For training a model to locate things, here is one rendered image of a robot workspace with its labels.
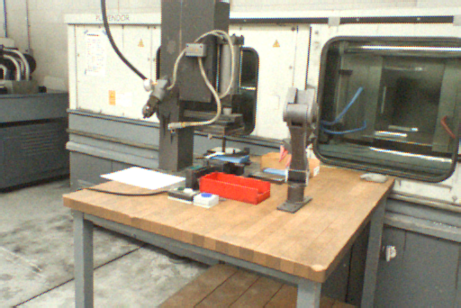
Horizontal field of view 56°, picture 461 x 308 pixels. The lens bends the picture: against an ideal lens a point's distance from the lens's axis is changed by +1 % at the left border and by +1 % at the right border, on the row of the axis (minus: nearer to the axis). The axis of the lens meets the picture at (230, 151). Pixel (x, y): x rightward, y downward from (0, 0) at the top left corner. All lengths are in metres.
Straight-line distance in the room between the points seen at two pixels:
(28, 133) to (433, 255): 3.82
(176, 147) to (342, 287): 1.20
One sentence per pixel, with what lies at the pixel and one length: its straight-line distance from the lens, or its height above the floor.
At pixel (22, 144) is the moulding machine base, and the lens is 4.79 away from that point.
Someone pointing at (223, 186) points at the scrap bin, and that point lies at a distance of 1.63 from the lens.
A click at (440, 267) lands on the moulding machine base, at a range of 2.35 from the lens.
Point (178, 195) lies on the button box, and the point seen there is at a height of 0.92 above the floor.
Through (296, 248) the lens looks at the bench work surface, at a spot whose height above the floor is 0.90.
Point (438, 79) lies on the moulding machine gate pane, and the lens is 2.16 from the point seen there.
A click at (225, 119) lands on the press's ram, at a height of 1.17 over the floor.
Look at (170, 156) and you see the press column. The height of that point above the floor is 0.97.
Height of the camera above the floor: 1.41
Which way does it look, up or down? 12 degrees down
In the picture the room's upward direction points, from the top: 3 degrees clockwise
